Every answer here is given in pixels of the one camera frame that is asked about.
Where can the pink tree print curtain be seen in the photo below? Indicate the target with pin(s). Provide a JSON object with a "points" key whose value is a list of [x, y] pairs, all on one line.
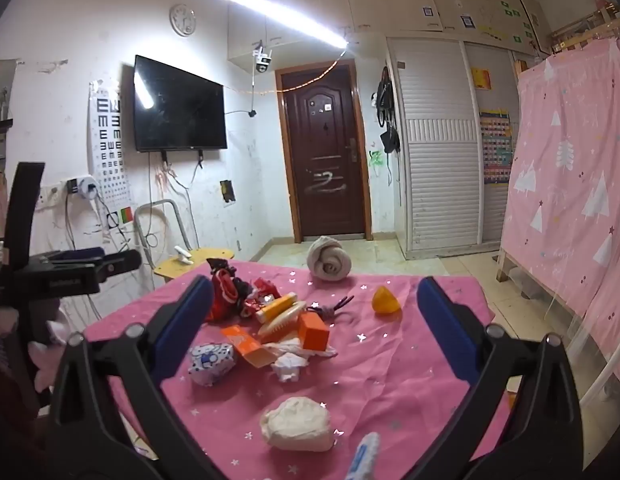
{"points": [[575, 185]]}

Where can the white security camera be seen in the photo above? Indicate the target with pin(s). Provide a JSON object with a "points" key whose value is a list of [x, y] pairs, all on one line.
{"points": [[262, 60]]}

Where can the black wall television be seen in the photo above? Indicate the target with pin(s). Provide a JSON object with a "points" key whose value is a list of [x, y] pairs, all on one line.
{"points": [[179, 105]]}

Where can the white and yellow cream tube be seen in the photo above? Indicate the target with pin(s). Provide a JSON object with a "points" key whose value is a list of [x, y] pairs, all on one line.
{"points": [[275, 308]]}

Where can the white wall charger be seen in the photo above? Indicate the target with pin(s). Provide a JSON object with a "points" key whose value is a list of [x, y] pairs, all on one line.
{"points": [[84, 187]]}

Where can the orange box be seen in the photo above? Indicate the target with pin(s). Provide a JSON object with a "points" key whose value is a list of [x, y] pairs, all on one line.
{"points": [[314, 332]]}

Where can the small white device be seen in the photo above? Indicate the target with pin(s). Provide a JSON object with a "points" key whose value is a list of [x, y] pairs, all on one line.
{"points": [[183, 256]]}

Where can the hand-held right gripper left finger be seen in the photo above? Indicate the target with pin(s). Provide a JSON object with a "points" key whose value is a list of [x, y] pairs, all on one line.
{"points": [[182, 330]]}

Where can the pink star tablecloth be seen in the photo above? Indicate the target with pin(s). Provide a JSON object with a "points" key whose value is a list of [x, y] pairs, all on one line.
{"points": [[390, 360]]}

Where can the orange carton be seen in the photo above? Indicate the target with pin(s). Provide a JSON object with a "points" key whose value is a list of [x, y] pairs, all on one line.
{"points": [[247, 347]]}

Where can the eye chart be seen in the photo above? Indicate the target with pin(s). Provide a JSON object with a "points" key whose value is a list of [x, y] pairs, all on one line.
{"points": [[112, 160]]}

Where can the orange plastic shell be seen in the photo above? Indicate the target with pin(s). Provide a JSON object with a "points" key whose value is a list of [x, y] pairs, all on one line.
{"points": [[386, 301]]}

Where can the pink and black cloth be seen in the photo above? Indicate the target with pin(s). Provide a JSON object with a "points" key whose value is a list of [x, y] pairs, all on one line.
{"points": [[330, 260]]}

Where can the orange scrub brush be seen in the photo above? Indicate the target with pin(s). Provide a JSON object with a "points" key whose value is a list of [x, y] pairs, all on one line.
{"points": [[282, 322]]}

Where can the red and white wrapper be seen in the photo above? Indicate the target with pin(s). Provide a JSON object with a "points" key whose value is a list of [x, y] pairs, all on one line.
{"points": [[262, 295]]}

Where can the white tissue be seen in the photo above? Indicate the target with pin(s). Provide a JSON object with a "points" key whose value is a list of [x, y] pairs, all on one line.
{"points": [[290, 369]]}

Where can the wall junction box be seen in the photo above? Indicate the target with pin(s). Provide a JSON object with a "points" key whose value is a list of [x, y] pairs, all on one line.
{"points": [[228, 191]]}

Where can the wooden chair with metal frame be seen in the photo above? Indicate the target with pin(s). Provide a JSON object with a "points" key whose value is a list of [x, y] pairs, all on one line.
{"points": [[204, 260]]}

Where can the tube light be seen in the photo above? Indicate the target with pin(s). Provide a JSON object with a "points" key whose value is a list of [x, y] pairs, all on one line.
{"points": [[280, 12]]}

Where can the white wall clock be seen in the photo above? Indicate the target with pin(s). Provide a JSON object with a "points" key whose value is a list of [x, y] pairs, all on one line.
{"points": [[183, 20]]}

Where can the white slatted wardrobe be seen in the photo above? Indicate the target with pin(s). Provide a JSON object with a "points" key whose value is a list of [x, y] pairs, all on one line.
{"points": [[440, 160]]}

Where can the colourful chart poster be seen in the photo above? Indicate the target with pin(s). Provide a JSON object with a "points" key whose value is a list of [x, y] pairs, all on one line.
{"points": [[496, 147]]}

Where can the blue white round cap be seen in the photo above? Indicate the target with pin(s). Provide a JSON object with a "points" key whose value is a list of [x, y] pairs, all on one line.
{"points": [[212, 364]]}

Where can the yellow poster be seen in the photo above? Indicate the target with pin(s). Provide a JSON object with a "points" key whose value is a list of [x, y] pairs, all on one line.
{"points": [[481, 78]]}

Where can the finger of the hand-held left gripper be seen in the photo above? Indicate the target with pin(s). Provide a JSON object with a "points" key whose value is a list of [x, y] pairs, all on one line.
{"points": [[74, 256], [122, 262]]}

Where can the white metal chair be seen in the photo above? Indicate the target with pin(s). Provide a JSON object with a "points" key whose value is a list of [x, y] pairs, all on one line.
{"points": [[605, 372]]}

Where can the red and black snack bag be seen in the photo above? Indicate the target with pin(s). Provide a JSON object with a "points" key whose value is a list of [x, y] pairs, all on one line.
{"points": [[222, 295]]}

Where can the hanging black bags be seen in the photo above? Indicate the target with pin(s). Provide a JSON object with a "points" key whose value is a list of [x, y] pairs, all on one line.
{"points": [[387, 110]]}

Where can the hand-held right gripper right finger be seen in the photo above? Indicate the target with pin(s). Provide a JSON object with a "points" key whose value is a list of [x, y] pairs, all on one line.
{"points": [[442, 330]]}

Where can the dark brown door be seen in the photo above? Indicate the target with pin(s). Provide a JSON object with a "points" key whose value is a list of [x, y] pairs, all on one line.
{"points": [[325, 160]]}

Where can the white cloth lump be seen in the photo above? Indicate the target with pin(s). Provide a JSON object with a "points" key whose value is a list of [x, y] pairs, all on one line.
{"points": [[297, 425]]}

